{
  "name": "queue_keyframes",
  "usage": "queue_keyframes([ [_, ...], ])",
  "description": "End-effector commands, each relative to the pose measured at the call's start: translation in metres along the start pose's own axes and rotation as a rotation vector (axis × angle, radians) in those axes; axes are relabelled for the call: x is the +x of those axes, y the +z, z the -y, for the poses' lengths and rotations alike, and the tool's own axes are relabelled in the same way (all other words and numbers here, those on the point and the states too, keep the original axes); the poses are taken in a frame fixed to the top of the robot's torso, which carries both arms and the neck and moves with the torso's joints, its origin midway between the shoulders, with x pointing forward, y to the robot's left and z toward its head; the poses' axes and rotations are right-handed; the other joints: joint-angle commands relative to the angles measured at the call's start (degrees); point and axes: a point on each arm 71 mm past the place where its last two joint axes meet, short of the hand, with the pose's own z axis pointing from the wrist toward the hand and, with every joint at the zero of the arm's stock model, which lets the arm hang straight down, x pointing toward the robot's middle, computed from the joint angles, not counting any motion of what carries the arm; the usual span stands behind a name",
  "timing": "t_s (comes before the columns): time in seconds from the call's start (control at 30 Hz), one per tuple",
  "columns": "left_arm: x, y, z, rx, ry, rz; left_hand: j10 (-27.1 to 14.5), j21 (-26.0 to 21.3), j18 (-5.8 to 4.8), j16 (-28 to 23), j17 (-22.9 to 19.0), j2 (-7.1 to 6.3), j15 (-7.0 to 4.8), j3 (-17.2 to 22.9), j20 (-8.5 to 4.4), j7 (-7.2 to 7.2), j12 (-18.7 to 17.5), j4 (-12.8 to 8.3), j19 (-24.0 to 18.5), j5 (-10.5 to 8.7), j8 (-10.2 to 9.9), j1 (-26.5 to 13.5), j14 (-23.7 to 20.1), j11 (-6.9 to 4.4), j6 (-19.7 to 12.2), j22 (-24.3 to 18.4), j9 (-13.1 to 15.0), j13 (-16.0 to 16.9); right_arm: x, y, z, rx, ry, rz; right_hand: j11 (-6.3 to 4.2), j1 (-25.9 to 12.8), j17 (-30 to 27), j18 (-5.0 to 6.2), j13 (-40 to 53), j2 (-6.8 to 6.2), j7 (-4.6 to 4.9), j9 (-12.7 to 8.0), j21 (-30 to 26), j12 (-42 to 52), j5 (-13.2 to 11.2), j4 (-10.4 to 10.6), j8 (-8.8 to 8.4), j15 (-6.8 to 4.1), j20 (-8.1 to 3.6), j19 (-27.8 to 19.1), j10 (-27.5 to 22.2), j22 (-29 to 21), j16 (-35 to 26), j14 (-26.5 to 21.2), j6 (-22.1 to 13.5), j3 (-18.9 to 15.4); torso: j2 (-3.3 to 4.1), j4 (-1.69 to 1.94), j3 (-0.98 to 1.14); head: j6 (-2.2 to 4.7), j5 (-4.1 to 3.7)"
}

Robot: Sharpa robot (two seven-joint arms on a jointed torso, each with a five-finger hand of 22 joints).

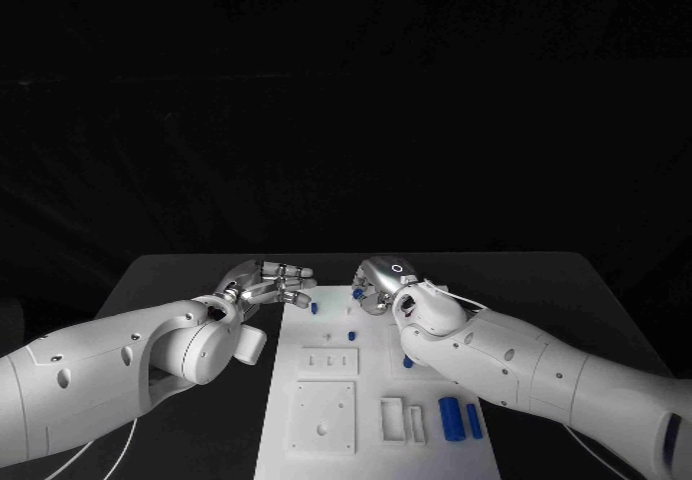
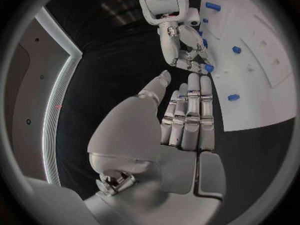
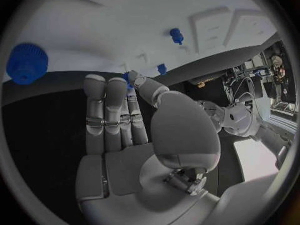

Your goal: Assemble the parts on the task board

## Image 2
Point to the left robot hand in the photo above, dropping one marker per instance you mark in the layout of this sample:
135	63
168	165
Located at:
145	146

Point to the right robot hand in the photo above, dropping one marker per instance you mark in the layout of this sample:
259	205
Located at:
170	45

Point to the blue peg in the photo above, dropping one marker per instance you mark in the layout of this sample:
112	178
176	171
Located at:
208	68
233	97
236	49
205	20
200	33
205	43

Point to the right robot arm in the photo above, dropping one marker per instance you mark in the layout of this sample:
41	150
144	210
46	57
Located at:
161	0

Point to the white task board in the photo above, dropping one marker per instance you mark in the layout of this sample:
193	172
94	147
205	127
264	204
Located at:
255	63

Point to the blue cylinder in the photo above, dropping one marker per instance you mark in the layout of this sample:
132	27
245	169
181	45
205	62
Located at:
212	6

